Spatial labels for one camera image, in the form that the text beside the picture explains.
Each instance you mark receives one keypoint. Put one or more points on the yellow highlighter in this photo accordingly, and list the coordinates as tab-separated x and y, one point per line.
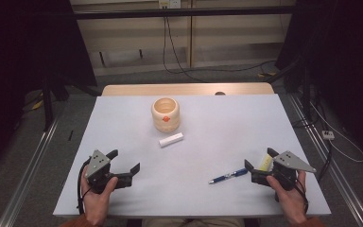
265	162

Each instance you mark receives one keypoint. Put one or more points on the black curtain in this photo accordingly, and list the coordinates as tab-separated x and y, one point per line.
353	63
12	63

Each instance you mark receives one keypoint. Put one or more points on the small black floor strip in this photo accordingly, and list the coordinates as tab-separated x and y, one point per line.
71	135

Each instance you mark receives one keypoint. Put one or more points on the person's right hand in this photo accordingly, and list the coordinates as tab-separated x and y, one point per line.
293	205

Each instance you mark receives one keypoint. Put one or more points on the cream ribbed pen holder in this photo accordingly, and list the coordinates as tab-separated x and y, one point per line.
160	124

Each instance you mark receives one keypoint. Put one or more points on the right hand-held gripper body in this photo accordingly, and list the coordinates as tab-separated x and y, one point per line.
288	162

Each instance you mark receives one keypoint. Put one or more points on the yellow floor tape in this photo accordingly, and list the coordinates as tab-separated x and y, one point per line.
266	74
37	105

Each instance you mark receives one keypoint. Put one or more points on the person's left hand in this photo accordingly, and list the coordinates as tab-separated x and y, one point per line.
97	206

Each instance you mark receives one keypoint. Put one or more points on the wooden table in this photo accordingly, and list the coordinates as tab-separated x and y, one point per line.
170	89

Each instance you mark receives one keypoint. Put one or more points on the blue pen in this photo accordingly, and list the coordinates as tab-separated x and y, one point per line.
233	174

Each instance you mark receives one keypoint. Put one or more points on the white wall socket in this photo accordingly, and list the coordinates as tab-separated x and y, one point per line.
170	3

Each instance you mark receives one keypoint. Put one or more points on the black metal stand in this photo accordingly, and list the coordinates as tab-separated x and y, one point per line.
307	101
47	110

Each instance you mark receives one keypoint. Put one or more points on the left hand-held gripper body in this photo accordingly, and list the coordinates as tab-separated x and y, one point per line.
98	164

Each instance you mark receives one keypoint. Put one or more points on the black horizontal bar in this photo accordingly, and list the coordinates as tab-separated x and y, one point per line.
201	12

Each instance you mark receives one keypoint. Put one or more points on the dark table grommet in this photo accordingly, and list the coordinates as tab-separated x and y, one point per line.
220	93

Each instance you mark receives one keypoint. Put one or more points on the white power strip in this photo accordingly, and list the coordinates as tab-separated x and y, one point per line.
328	135

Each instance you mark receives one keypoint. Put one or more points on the white table cover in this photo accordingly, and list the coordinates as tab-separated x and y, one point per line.
201	142

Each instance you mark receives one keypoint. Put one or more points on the white cylindrical tube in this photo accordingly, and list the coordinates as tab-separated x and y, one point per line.
171	139

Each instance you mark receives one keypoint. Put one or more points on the aluminium floor rail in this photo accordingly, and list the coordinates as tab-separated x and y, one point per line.
28	176
340	176

